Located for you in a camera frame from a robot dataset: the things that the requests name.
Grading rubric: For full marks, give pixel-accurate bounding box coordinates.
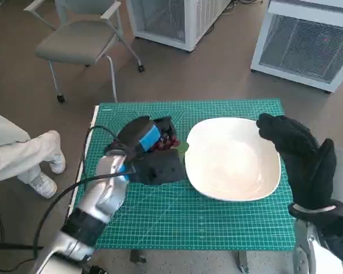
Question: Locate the white mesh cabinet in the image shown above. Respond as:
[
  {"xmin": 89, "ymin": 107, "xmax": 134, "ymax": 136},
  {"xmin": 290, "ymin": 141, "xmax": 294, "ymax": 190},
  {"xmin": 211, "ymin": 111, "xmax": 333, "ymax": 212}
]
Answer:
[
  {"xmin": 250, "ymin": 0, "xmax": 343, "ymax": 94},
  {"xmin": 125, "ymin": 0, "xmax": 232, "ymax": 53}
]

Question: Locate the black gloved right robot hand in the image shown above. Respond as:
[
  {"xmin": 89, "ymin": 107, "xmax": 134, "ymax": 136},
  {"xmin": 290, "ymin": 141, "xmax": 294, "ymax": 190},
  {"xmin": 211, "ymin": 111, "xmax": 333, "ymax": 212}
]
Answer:
[{"xmin": 256, "ymin": 113, "xmax": 337, "ymax": 211}]

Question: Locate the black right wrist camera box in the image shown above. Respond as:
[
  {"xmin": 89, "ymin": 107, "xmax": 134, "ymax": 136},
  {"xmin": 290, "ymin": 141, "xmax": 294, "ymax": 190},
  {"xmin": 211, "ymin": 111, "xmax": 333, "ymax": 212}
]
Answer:
[{"xmin": 317, "ymin": 213, "xmax": 343, "ymax": 269}]

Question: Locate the grey chair with white frame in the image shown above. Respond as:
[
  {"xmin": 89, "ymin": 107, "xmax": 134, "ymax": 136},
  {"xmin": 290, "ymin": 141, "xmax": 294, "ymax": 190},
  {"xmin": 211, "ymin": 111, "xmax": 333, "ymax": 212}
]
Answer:
[{"xmin": 24, "ymin": 0, "xmax": 145, "ymax": 103}]

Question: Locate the grey table leg bracket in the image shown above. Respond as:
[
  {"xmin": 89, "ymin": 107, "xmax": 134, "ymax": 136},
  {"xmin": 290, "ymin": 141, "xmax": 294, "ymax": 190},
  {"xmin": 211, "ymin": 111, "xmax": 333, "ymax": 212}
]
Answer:
[
  {"xmin": 236, "ymin": 251, "xmax": 250, "ymax": 272},
  {"xmin": 130, "ymin": 249, "xmax": 147, "ymax": 264}
]

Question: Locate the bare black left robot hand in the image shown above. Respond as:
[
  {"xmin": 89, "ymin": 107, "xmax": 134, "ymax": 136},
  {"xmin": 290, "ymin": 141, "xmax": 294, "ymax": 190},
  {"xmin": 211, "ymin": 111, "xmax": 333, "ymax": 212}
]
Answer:
[{"xmin": 116, "ymin": 115, "xmax": 180, "ymax": 155}]

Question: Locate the red toy grape bunch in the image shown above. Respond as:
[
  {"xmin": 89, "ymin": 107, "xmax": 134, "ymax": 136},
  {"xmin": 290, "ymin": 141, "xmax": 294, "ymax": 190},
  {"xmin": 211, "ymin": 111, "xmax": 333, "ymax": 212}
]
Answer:
[{"xmin": 153, "ymin": 133, "xmax": 191, "ymax": 158}]

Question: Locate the green cutting mat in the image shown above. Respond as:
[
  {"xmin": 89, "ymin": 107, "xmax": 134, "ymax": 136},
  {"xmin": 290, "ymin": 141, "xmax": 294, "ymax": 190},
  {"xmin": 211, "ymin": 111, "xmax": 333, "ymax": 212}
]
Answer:
[{"xmin": 74, "ymin": 98, "xmax": 295, "ymax": 252}]

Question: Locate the white square plate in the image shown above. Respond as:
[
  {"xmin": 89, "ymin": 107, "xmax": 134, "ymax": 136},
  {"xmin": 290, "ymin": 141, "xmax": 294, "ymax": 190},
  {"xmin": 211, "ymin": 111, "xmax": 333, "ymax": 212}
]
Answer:
[{"xmin": 185, "ymin": 117, "xmax": 282, "ymax": 202}]

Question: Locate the black floor stand bar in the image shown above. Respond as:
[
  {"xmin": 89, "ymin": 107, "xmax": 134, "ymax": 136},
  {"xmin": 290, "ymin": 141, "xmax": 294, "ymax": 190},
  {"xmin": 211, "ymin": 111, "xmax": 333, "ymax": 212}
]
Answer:
[{"xmin": 0, "ymin": 241, "xmax": 44, "ymax": 252}]

